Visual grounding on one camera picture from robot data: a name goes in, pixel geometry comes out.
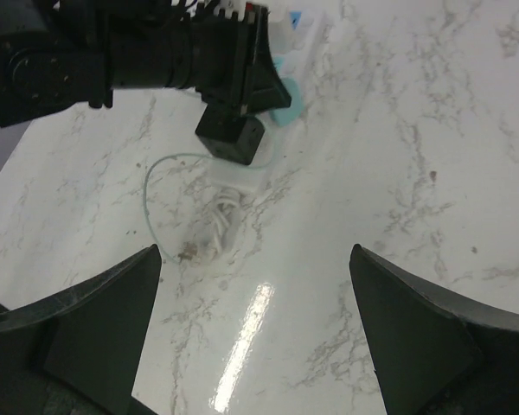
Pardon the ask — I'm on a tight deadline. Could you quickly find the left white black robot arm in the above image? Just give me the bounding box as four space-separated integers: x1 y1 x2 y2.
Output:
0 1 292 127

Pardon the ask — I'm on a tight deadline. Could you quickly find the white cube charger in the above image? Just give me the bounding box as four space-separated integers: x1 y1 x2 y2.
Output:
268 4 295 54

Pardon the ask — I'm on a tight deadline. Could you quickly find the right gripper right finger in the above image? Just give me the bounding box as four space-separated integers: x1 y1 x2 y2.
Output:
349 244 519 414

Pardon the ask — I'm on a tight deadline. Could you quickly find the thin teal cable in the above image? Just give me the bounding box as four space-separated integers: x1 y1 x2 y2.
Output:
141 114 285 265

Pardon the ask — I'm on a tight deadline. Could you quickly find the white power strip cord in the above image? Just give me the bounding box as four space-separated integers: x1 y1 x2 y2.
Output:
179 188 247 263

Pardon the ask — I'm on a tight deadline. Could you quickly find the teal charger adapter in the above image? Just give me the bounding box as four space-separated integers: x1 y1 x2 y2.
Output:
270 78 304 127

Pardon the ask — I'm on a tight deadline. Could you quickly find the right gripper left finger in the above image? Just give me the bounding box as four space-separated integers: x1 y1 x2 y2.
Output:
0 245 161 414

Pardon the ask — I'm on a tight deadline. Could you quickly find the white power strip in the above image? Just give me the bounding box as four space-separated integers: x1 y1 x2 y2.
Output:
208 1 329 195

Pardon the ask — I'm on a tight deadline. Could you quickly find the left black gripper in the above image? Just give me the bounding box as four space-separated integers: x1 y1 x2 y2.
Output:
191 6 292 113

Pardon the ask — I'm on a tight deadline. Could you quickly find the black cube plug adapter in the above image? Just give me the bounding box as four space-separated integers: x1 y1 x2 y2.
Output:
195 105 266 166

